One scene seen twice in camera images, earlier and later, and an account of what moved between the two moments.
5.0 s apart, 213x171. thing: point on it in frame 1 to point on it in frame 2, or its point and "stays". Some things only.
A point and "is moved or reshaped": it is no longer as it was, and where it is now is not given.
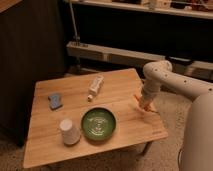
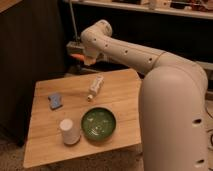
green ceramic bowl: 99,123 stays
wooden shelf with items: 185,8 stays
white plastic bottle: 98,82 stays
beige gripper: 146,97 to 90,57
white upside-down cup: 71,134 stays
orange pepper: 150,106 is moved or reshaped
